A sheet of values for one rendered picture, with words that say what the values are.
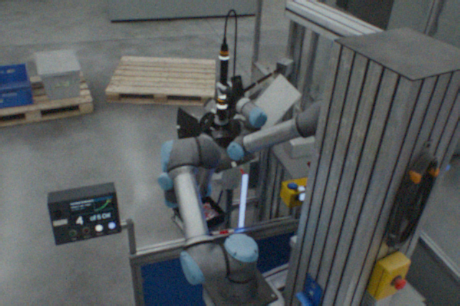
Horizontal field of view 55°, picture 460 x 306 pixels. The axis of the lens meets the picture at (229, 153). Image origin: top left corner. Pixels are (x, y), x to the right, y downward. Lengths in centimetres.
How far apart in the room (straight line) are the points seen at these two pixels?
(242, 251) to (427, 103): 80
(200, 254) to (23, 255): 211
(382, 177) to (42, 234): 287
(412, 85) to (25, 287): 278
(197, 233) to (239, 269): 19
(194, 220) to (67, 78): 351
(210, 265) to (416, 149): 78
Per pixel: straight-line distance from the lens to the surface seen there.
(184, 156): 163
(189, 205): 158
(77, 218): 184
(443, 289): 219
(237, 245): 155
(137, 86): 517
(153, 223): 347
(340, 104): 113
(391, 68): 100
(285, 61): 264
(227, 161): 209
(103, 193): 181
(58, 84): 491
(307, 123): 164
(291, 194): 210
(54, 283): 322
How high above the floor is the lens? 239
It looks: 35 degrees down
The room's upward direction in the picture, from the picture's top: 3 degrees clockwise
